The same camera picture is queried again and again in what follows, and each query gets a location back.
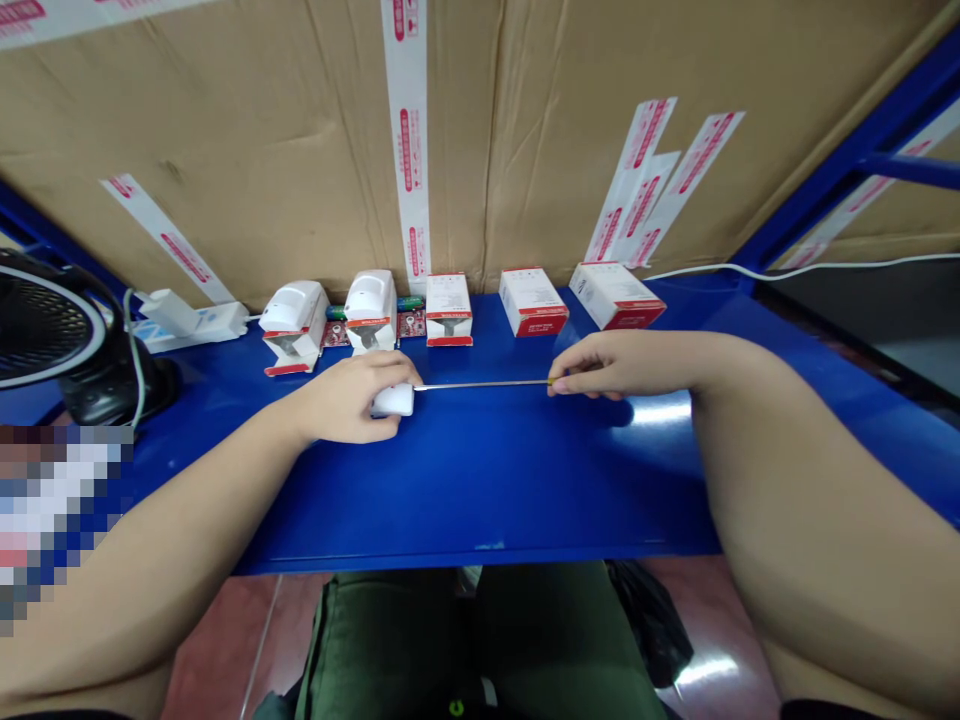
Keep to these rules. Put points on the white plastic sensor housing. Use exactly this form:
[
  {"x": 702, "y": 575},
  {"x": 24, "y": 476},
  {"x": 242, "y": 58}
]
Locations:
[{"x": 395, "y": 403}]

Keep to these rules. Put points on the large taped cardboard carton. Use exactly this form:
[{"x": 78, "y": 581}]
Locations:
[
  {"x": 570, "y": 135},
  {"x": 262, "y": 150}
]

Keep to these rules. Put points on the open white red box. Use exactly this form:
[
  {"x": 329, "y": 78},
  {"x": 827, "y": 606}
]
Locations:
[
  {"x": 294, "y": 349},
  {"x": 371, "y": 337}
]

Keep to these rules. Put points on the black desk fan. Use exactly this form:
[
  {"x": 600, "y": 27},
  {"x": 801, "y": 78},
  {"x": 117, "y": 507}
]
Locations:
[{"x": 52, "y": 330}]

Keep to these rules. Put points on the person's left hand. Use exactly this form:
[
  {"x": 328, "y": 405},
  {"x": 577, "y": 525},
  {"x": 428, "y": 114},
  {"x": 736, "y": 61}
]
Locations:
[{"x": 337, "y": 405}]

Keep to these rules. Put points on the red circuit board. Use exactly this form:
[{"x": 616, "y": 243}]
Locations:
[
  {"x": 412, "y": 324},
  {"x": 335, "y": 335}
]

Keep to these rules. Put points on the blue metal shelf frame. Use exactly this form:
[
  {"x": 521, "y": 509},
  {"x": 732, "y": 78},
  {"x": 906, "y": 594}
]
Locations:
[{"x": 847, "y": 150}]

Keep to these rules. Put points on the large closed white red box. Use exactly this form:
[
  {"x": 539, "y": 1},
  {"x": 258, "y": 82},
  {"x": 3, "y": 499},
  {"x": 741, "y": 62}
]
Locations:
[{"x": 615, "y": 294}]

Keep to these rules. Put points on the green battery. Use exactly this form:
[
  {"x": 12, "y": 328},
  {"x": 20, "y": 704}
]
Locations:
[
  {"x": 336, "y": 310},
  {"x": 412, "y": 303}
]

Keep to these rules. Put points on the black bag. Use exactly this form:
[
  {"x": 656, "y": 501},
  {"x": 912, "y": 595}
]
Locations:
[{"x": 652, "y": 622}]

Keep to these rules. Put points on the person's right hand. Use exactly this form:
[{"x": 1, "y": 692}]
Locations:
[{"x": 637, "y": 364}]

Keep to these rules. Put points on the upright white red box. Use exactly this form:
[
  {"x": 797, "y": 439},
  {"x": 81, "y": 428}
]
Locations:
[{"x": 448, "y": 307}]

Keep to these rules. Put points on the long thin screwdriver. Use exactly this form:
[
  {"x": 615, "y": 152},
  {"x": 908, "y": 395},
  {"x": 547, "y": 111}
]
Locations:
[{"x": 487, "y": 385}]

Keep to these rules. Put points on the cardboard carton behind frame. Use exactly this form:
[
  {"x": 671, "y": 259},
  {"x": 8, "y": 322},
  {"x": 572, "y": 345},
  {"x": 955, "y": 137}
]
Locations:
[{"x": 892, "y": 217}]

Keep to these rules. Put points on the person's legs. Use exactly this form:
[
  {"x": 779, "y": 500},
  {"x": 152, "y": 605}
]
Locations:
[{"x": 480, "y": 645}]

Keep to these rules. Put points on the white power strip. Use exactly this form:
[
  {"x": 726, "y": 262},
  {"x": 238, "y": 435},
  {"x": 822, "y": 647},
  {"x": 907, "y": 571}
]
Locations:
[{"x": 187, "y": 322}]

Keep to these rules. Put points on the white motion sensor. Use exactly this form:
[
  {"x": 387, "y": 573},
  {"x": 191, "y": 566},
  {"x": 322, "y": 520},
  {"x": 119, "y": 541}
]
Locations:
[
  {"x": 296, "y": 304},
  {"x": 371, "y": 296}
]

